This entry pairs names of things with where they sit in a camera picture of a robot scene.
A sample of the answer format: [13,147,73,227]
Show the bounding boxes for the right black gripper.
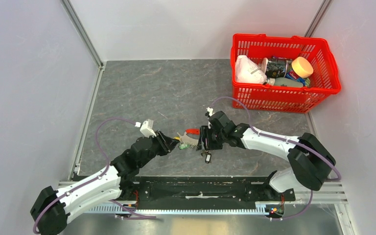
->
[195,125,226,151]

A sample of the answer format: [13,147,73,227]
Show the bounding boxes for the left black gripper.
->
[138,129,180,168]

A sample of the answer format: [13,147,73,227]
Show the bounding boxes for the red black keyring holder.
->
[177,129,200,149]

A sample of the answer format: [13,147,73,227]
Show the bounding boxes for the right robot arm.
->
[198,108,336,200]

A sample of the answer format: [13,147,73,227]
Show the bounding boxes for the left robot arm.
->
[30,131,179,235]

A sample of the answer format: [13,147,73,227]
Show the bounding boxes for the green tagged key left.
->
[179,143,190,150]

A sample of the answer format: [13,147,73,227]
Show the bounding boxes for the white plastic bag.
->
[235,55,267,84]

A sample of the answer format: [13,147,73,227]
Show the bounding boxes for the grey green bottle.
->
[267,77,304,88]

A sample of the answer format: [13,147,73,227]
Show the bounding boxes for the dark can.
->
[261,57,292,78]

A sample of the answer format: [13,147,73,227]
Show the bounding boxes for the jar with beige lid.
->
[285,56,313,81]

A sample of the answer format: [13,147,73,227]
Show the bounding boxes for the red plastic basket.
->
[230,33,341,114]

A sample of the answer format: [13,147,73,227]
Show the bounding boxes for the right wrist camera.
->
[205,107,214,119]

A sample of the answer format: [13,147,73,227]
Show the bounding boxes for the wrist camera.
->
[140,119,157,138]
[205,107,214,119]

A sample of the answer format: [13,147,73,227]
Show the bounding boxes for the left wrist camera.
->
[140,119,157,138]

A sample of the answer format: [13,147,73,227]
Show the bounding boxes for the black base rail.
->
[114,176,296,211]

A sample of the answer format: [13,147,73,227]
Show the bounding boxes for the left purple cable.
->
[32,117,158,235]

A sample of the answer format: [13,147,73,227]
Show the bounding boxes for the grey slotted cable duct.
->
[85,203,269,215]

